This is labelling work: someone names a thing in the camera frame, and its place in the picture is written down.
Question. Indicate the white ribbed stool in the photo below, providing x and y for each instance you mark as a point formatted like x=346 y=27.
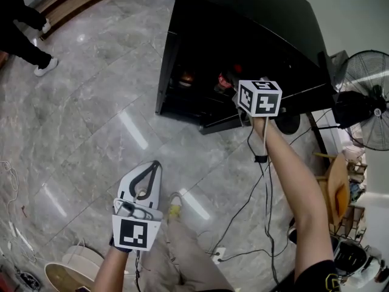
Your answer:
x=83 y=254

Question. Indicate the small black device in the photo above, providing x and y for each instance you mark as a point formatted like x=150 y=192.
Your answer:
x=28 y=281

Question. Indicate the cola bottle with red cap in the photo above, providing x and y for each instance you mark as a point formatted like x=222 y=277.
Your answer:
x=224 y=80

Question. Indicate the round white bin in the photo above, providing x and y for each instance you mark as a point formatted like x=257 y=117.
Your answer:
x=60 y=277

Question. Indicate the orange pad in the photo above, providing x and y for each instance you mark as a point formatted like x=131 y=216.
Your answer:
x=341 y=201

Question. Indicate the person's beige trousers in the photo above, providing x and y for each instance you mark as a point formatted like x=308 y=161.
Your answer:
x=182 y=260

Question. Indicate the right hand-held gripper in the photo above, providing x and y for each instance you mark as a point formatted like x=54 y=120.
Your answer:
x=264 y=102

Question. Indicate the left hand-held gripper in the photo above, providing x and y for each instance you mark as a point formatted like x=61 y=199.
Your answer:
x=133 y=231

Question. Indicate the wooden chair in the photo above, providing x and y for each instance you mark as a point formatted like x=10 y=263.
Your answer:
x=337 y=175

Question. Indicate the black mini fridge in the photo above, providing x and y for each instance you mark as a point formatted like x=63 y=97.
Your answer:
x=243 y=17

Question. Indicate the orange drink bottle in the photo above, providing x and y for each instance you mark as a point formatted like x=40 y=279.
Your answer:
x=186 y=77

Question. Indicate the black standing fan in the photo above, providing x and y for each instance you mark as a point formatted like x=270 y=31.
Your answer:
x=367 y=102

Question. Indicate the person's dark shirt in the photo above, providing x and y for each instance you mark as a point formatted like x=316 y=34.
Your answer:
x=319 y=277

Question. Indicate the wooden rack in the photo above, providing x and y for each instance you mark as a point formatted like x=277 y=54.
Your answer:
x=354 y=221

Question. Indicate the white power strip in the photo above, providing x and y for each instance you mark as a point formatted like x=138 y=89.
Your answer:
x=219 y=255

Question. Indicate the person's right forearm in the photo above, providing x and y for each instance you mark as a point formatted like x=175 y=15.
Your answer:
x=298 y=193

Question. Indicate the grey and black helmet device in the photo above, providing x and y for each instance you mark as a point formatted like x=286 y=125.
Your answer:
x=352 y=257

